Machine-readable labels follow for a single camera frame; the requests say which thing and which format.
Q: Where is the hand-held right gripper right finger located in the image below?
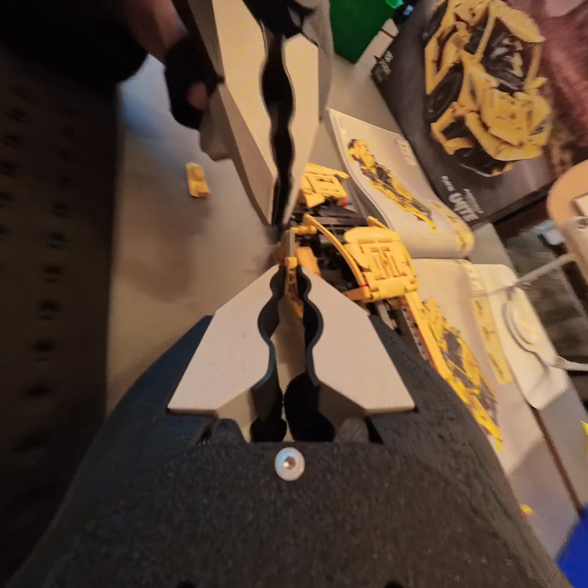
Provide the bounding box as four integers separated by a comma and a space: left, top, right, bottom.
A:
284, 266, 416, 444

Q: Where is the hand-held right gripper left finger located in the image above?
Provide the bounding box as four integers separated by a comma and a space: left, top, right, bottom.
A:
168, 266, 288, 444

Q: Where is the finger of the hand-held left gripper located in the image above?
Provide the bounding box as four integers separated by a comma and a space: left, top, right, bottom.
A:
186, 0, 282, 227
279, 0, 334, 227

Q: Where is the yellow toy brick car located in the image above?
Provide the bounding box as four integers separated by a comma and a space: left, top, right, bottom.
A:
275, 162, 458, 384

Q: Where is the grey desk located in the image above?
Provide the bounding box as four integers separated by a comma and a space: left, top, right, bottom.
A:
107, 0, 588, 559

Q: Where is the person's left hand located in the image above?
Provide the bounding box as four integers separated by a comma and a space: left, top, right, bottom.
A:
122, 0, 212, 113

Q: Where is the green folding board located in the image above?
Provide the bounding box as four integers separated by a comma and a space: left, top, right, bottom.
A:
330, 0, 405, 63

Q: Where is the toy car instruction booklet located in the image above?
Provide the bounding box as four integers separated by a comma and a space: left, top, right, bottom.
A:
325, 108, 549, 474

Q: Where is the long yellow toy piece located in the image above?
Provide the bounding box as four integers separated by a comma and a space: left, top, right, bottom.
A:
186, 162, 210, 198

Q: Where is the black toy set box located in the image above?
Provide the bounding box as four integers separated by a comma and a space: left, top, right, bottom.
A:
370, 0, 588, 229

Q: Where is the blue storage bin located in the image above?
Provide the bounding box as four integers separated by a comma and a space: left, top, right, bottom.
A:
555, 505, 588, 588

